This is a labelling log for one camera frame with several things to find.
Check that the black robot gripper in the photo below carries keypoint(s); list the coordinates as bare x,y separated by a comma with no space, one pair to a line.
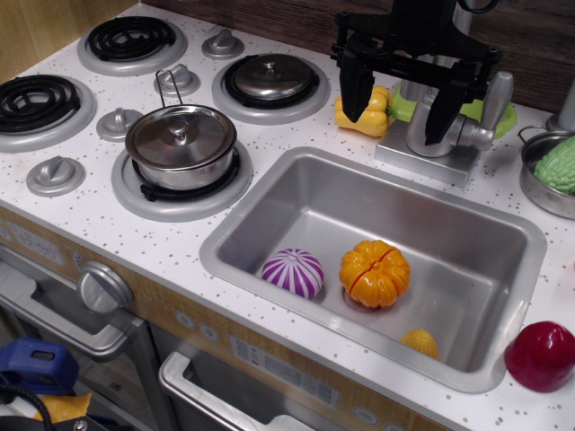
417,41

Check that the silver toy faucet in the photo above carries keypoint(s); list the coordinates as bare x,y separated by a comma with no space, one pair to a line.
404,145

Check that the yellow toy bell pepper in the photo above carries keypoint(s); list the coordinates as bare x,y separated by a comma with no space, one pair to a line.
375,119

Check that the green plastic plate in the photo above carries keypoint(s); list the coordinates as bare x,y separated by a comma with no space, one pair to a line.
402,109

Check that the steel pot lid on burner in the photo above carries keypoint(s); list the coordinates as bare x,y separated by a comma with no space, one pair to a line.
270,77

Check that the small steel pot right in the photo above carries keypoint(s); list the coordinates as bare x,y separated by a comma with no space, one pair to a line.
537,143

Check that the back right stove burner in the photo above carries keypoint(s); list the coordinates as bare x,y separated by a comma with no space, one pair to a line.
270,113

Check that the stove burner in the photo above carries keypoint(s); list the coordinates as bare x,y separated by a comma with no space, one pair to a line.
270,113
126,188

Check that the green toy bitter gourd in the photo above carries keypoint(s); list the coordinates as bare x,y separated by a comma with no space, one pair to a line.
556,169

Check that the silver stove knob back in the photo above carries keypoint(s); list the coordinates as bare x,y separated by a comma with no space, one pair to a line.
222,46

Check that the silver stove knob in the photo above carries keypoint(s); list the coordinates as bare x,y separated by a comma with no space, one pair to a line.
114,126
222,46
55,177
176,82

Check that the orange toy pumpkin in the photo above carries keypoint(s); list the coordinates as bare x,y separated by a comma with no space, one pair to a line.
375,274

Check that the purple white toy onion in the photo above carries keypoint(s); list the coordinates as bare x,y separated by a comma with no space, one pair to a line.
296,271

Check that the silver stove knob middle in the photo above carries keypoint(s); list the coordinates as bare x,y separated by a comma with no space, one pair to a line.
176,82

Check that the steel pot with lid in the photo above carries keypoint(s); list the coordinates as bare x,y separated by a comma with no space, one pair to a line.
182,147

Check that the yellow toy corn piece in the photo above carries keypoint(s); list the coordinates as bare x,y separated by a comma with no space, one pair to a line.
421,341

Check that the front right stove burner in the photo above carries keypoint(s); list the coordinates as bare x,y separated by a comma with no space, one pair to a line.
126,188

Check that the back left black burner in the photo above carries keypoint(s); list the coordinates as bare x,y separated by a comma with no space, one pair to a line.
131,46

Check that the black burner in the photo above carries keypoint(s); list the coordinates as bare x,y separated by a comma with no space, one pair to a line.
39,111
131,46

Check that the silver stove knob left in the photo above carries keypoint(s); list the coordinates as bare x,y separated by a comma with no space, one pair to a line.
114,126

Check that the dark red toy apple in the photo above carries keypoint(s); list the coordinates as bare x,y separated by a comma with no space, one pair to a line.
541,357

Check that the silver stove knob front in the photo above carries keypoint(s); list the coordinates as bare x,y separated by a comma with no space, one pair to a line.
55,177

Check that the silver oven dial knob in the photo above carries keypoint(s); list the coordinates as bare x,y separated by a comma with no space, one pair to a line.
101,290

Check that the front left black burner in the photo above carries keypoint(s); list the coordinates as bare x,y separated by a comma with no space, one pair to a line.
39,111

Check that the blue clamp tool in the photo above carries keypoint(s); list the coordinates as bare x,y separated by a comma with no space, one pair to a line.
39,366

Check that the yellow cloth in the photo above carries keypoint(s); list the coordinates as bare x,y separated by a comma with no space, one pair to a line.
64,407

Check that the silver faucet lever handle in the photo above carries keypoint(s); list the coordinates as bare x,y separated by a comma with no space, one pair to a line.
480,134

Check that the silver post at right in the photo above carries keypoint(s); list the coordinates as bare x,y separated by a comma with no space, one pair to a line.
564,120

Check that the silver dishwasher door handle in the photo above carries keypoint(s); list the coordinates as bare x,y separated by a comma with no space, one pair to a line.
171,377

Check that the silver oven door handle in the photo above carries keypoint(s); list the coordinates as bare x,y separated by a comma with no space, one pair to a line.
45,303

